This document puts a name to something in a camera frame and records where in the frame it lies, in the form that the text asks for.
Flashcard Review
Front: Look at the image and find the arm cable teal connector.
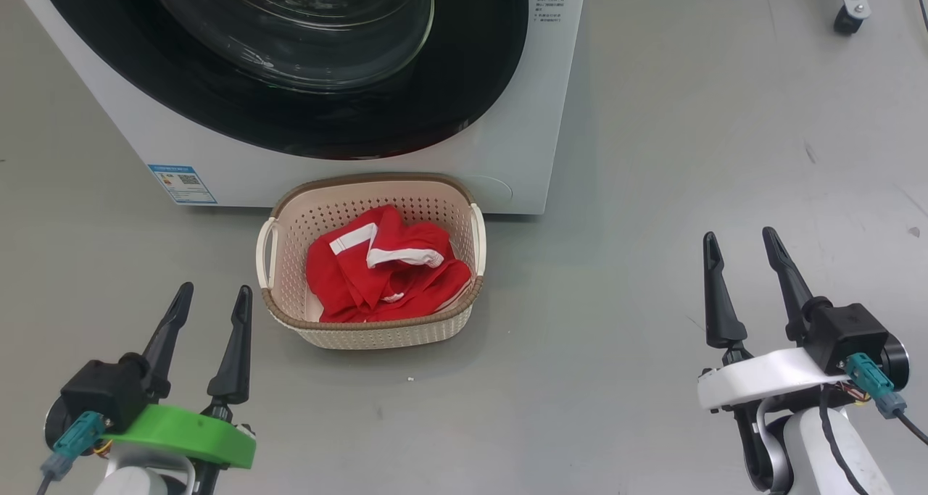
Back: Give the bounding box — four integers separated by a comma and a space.
36, 410, 107, 495
843, 352, 928, 446

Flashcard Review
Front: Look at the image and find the right arm cable teal connector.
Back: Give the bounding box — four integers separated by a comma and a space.
843, 352, 928, 446

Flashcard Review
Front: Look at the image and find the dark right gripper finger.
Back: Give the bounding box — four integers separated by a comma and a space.
702, 232, 748, 350
761, 226, 814, 341

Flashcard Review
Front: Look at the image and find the metal frame leg with caster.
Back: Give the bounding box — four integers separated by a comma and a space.
832, 0, 872, 36

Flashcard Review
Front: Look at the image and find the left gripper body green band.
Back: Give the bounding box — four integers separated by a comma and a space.
101, 404, 258, 470

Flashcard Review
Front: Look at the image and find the cream perforated basket brown rim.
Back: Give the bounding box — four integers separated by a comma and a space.
255, 172, 486, 351

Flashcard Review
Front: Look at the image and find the left arm cable teal connector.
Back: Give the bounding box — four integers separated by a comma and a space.
36, 410, 107, 495

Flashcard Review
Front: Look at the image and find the black round glass washer door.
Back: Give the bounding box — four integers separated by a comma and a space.
35, 0, 530, 161

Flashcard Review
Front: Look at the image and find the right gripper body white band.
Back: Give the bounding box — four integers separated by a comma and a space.
697, 346, 846, 412

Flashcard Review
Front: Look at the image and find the white front-load washing machine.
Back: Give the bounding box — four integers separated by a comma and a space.
4, 0, 589, 215

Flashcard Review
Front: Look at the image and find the red garment with label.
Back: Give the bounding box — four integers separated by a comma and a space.
305, 223, 473, 325

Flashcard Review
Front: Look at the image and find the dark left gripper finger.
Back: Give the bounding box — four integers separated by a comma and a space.
207, 286, 254, 406
120, 282, 195, 399

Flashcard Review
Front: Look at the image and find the blue energy label sticker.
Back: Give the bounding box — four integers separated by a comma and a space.
147, 164, 218, 206

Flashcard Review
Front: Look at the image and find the red garment with white trim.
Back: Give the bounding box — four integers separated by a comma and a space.
328, 205, 455, 273

